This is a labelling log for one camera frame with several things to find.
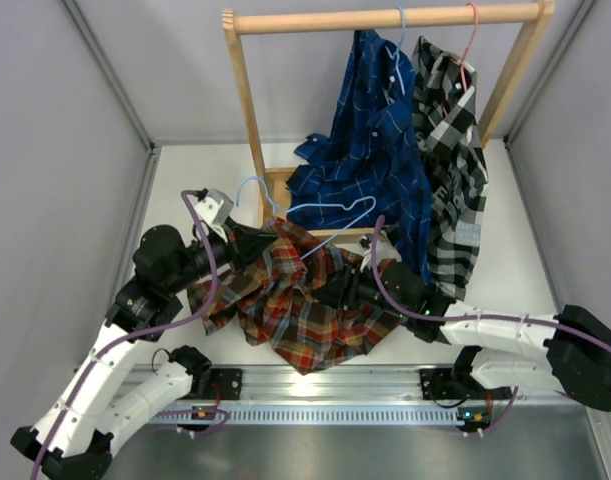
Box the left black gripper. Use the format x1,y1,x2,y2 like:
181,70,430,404
165,217,276,294

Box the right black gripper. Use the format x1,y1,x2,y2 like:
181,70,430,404
312,259,411,320

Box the red brown plaid shirt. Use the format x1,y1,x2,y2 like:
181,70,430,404
202,219,403,375

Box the light blue hanger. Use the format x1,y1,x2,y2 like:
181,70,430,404
235,176,377,259

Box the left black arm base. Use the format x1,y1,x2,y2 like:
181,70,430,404
154,344,244,437

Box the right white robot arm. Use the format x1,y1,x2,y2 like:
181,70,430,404
313,262,611,412

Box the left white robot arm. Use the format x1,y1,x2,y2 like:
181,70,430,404
11,219,277,479

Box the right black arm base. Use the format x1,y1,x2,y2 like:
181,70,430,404
419,346,518,438

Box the blue plaid shirt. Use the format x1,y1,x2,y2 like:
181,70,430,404
286,30,433,284

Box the black white plaid shirt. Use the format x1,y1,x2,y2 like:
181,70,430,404
412,36,488,300

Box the blue hanger with shirt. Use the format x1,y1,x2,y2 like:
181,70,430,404
388,6,407,95

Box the wooden clothes rack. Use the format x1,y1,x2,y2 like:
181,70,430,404
221,0,557,246

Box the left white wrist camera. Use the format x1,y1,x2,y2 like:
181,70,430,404
194,188,234,242

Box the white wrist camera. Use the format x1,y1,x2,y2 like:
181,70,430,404
358,235,378,272
194,188,234,242

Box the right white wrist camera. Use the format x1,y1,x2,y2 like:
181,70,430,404
358,235,378,272

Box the aluminium mounting rail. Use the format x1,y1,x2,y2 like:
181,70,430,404
109,363,606,426

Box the pink wire hanger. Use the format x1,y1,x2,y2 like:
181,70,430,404
449,2,480,93

